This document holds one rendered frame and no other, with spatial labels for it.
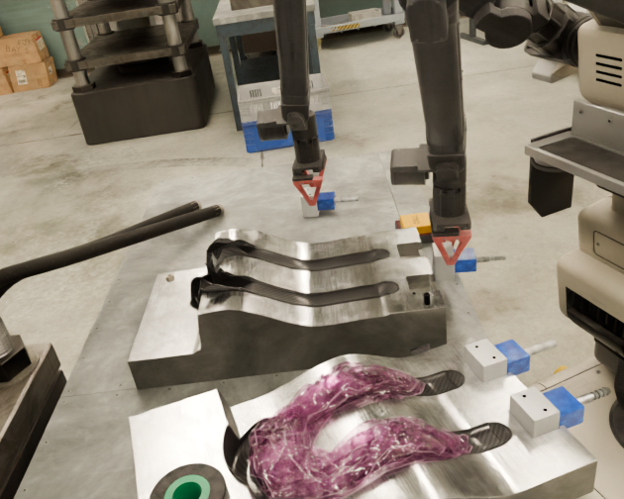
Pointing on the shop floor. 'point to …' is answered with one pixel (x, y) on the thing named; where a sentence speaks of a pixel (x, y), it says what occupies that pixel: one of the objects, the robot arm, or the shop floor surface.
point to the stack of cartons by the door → (11, 59)
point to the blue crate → (288, 135)
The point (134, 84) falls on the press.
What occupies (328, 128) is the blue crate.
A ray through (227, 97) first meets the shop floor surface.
